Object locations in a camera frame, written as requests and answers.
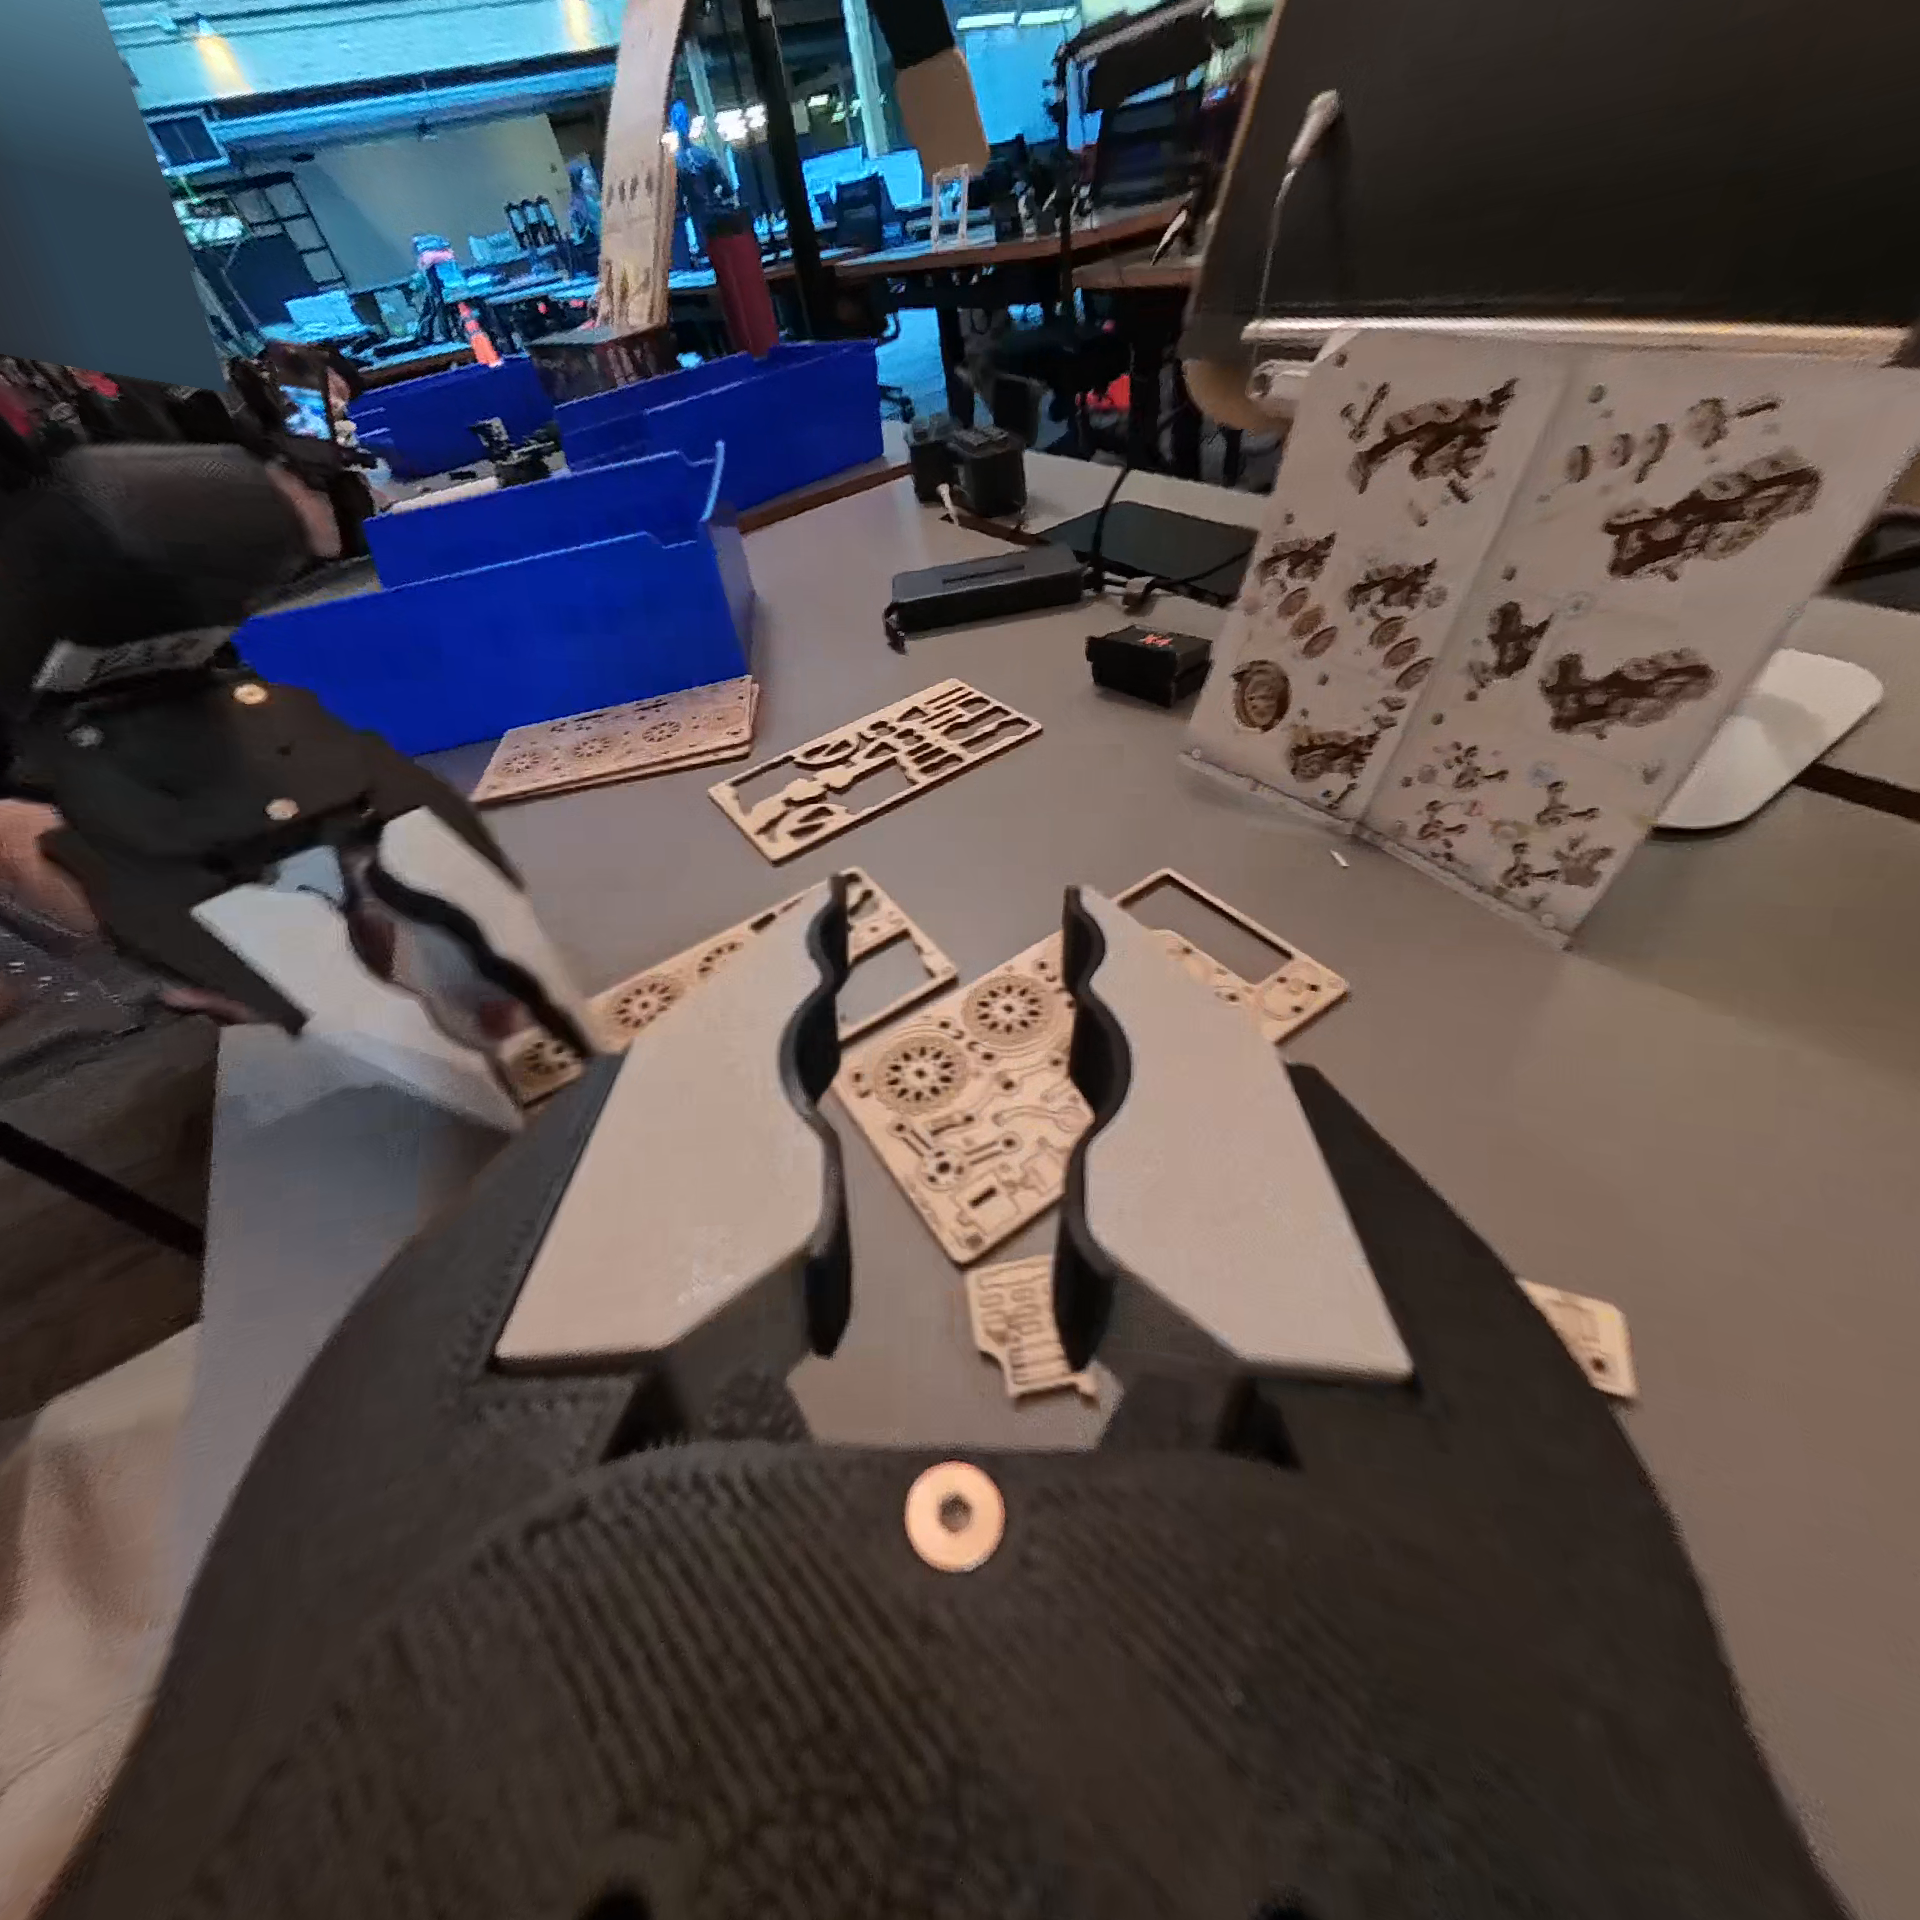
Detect tan fuzzy object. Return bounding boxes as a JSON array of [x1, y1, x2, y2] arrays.
[[1180, 321, 1279, 441]]

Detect white cable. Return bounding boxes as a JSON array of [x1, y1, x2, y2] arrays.
[[1257, 89, 1344, 325]]

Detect small wooden puzzle piece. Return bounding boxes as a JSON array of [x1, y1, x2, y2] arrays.
[[1514, 1279, 1640, 1401], [967, 1256, 1103, 1404]]

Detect pale wooden gear puzzle sheet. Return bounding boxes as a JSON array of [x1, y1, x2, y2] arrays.
[[497, 914, 804, 1105]]

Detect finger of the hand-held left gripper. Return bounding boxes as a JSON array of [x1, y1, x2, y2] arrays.
[[372, 806, 605, 1060], [192, 878, 528, 1134]]

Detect small black box orange print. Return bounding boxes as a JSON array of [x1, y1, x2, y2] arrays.
[[1088, 622, 1213, 711]]

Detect black monitor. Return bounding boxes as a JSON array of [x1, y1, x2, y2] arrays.
[[1182, 0, 1920, 367]]

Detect wooden background desk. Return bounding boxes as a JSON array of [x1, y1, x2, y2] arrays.
[[765, 193, 1202, 453]]

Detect printed instruction booklet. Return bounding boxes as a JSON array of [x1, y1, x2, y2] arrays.
[[1184, 327, 1920, 946]]

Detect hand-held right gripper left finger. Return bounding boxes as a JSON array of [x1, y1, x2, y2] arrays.
[[490, 870, 854, 1426]]

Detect black power bank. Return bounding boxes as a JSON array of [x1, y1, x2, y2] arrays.
[[885, 543, 1088, 649]]

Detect black flowered jacket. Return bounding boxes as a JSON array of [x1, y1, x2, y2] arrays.
[[0, 351, 368, 495]]

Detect stack of wooden puzzle sheets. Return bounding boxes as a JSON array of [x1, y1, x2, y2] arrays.
[[470, 679, 759, 806]]

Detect white monitor stand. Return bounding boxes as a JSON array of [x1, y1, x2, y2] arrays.
[[1656, 646, 1884, 832]]

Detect blue plastic bin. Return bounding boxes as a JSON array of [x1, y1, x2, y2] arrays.
[[238, 447, 753, 759], [346, 357, 559, 481], [556, 343, 885, 529]]

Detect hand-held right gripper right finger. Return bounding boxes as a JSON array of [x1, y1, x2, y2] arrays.
[[1048, 881, 1414, 1433]]

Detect black flat laptop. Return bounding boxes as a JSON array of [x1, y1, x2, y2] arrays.
[[1041, 502, 1261, 605]]

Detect hanging wooden banner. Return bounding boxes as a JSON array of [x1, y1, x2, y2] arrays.
[[596, 0, 694, 335]]

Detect dark puzzle box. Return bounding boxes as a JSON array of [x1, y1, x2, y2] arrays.
[[528, 321, 681, 404]]

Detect grey desk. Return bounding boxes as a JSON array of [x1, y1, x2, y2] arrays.
[[186, 433, 1920, 1636]]

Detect wooden wheel puzzle sheet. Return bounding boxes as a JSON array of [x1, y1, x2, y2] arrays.
[[832, 929, 1103, 1269]]

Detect emptied wooden puzzle sheet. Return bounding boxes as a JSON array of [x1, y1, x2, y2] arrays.
[[708, 679, 1045, 866]]

